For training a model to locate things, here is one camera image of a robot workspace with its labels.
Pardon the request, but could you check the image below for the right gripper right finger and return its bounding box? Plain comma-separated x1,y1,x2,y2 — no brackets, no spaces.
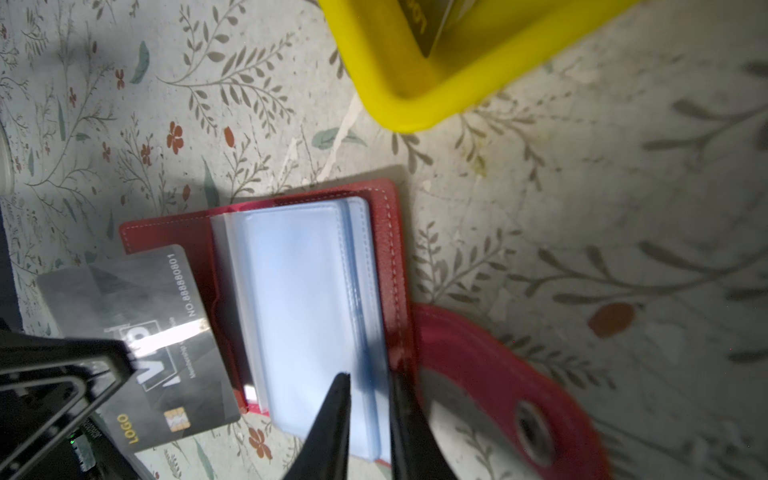
389,371,457,480

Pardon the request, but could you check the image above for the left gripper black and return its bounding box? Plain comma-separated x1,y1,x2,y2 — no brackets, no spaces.
1,331,155,479

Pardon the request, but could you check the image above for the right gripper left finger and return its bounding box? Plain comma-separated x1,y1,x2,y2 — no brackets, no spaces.
283,373,351,480

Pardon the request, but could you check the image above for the black VIP credit card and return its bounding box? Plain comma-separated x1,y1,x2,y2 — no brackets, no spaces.
37,245,241,453

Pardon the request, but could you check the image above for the yellow plastic card tray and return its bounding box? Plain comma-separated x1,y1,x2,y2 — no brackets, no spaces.
320,1,632,133

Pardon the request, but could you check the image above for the stack of cards in tray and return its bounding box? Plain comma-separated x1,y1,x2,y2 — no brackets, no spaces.
398,0,478,58

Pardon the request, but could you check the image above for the floral table mat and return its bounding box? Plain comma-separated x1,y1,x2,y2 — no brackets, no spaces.
1,1,767,479

